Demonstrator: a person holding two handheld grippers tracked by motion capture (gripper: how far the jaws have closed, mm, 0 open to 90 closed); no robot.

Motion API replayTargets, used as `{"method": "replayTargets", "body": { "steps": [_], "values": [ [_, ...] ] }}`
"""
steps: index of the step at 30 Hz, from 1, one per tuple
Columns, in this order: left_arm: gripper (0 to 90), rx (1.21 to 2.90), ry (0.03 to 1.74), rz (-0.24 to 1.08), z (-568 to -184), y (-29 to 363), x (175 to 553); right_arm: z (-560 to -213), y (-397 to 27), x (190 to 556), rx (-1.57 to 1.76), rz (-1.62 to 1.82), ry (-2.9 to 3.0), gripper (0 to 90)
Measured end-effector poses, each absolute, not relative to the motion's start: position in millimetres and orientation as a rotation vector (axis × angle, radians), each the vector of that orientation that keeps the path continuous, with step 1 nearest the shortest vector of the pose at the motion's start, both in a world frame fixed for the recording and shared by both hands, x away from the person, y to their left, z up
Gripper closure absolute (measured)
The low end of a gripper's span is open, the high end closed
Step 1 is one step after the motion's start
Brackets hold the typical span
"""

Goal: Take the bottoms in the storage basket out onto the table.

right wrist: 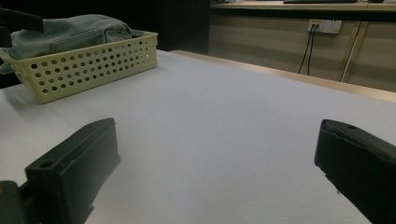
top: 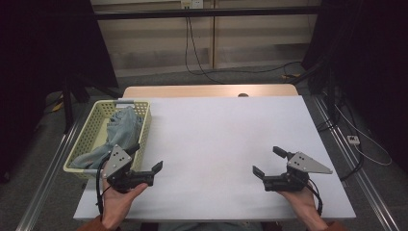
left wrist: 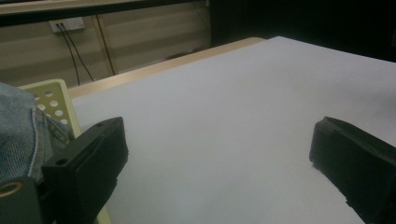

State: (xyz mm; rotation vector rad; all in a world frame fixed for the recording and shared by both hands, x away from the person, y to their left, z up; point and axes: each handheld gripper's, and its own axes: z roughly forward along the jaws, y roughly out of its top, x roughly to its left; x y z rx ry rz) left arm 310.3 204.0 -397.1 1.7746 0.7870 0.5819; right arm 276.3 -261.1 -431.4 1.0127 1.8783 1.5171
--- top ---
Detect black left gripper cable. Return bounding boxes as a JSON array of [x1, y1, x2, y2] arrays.
[[95, 156, 113, 219]]

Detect metal floor rail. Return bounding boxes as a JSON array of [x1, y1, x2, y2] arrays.
[[15, 119, 82, 231], [312, 95, 402, 231]]

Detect black wall cable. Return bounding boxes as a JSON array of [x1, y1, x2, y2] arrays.
[[184, 8, 224, 85], [187, 17, 303, 76]]

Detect person's right hand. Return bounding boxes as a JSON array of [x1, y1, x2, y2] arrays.
[[278, 186, 328, 230]]

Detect light blue denim jeans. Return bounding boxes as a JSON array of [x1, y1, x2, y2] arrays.
[[69, 105, 144, 170]]

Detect black curtain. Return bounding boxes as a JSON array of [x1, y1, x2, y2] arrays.
[[301, 0, 408, 166], [0, 0, 119, 185]]

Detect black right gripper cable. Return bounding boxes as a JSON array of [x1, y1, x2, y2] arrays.
[[305, 178, 323, 217]]

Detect black horizontal bar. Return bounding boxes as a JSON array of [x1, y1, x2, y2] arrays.
[[94, 5, 321, 21]]

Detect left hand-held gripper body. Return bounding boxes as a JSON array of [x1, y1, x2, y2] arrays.
[[101, 143, 155, 194]]

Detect white wall socket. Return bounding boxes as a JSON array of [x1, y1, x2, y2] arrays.
[[181, 0, 205, 10]]

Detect wooden table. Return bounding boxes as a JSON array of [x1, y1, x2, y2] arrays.
[[122, 84, 299, 99]]

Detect pale yellow perforated plastic basket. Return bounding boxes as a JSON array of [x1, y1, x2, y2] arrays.
[[63, 99, 152, 180]]

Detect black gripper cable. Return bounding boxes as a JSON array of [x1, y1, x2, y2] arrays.
[[305, 178, 323, 217], [95, 156, 113, 219]]

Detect white floor cable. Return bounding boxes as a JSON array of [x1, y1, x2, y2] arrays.
[[334, 105, 394, 167]]

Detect black metal stand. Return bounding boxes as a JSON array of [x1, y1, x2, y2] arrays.
[[60, 72, 123, 135]]

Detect white table cover sheet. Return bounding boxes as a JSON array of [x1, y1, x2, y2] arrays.
[[73, 95, 356, 221]]

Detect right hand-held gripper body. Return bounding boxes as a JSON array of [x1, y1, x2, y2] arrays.
[[263, 151, 334, 193]]

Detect person's left hand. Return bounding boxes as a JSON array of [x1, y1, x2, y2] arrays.
[[101, 179, 149, 230]]

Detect black floor cable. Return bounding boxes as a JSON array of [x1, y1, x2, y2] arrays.
[[316, 95, 366, 181]]

